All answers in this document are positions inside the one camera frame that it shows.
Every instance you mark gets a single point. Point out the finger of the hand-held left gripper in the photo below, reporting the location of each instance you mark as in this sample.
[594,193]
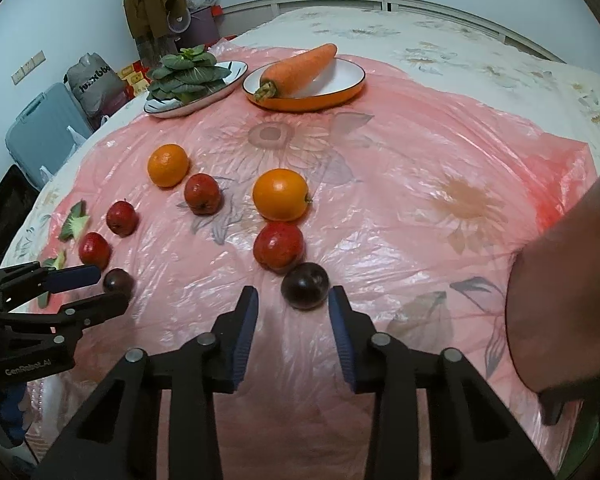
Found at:
[75,276]
[100,305]

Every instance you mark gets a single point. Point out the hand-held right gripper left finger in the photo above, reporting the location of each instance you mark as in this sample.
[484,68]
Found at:
[245,330]

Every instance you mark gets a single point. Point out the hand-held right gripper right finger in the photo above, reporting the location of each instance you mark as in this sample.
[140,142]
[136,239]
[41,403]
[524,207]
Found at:
[341,332]

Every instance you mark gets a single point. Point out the dark plum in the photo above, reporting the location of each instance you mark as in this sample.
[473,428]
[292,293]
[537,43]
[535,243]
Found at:
[304,285]
[117,281]

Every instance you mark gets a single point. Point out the large red apple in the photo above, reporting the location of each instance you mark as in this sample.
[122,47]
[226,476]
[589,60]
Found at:
[278,246]

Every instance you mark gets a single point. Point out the large orange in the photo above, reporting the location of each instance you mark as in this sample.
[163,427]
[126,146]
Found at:
[280,195]

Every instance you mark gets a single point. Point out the small orange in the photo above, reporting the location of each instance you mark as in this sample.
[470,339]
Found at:
[167,165]

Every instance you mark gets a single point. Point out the person's right forearm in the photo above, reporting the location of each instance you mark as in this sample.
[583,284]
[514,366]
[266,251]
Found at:
[565,285]

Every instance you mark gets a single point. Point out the green leaf scrap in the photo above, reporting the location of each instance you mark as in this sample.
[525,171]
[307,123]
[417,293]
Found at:
[75,222]
[56,261]

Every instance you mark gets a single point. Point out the black chair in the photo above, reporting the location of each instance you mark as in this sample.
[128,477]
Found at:
[7,215]

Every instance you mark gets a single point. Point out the pink plastic sheet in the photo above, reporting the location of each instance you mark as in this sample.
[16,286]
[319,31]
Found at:
[405,260]

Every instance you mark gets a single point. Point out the light blue suitcase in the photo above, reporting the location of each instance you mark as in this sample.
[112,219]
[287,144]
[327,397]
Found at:
[45,130]

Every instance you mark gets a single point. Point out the grey bag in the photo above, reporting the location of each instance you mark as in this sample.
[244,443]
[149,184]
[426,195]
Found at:
[92,82]

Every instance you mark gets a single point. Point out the red boxes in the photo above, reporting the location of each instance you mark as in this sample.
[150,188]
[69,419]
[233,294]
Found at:
[135,77]

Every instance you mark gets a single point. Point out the bok choy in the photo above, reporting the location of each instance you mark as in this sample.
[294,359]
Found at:
[187,77]

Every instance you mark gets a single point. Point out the orange rimmed plate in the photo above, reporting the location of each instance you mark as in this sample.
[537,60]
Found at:
[340,87]

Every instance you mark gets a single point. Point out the white plate dark rim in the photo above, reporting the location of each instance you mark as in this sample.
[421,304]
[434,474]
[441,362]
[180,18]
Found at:
[230,77]

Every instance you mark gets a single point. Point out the carrot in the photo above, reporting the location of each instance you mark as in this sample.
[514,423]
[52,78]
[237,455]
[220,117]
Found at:
[300,72]

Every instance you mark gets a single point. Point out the white round fan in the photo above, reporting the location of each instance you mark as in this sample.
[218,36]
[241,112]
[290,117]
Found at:
[178,22]

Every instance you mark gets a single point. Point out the purple bin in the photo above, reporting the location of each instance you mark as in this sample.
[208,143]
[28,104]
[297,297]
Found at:
[202,27]

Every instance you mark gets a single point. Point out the olive hanging coat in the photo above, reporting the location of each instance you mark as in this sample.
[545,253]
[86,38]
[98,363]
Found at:
[147,0]

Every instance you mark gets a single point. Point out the floral blanket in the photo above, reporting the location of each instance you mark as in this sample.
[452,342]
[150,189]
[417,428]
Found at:
[455,45]

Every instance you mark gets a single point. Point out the wall socket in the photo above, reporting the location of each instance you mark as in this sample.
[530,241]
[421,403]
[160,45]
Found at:
[28,67]

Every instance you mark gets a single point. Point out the pale bed frame board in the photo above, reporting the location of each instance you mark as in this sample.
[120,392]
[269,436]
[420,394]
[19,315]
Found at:
[330,2]

